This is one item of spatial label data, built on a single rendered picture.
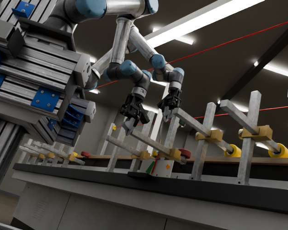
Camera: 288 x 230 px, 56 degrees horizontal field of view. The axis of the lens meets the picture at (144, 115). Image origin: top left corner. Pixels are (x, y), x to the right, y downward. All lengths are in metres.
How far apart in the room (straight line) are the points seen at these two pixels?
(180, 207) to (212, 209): 0.18
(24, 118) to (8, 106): 0.09
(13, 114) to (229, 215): 0.98
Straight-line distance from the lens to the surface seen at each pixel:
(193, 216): 1.35
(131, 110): 1.35
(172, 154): 1.52
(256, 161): 1.46
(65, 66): 1.14
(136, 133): 1.38
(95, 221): 2.28
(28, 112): 1.23
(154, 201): 1.54
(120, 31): 1.56
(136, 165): 1.75
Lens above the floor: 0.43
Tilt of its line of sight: 22 degrees up
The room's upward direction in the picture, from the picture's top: 18 degrees clockwise
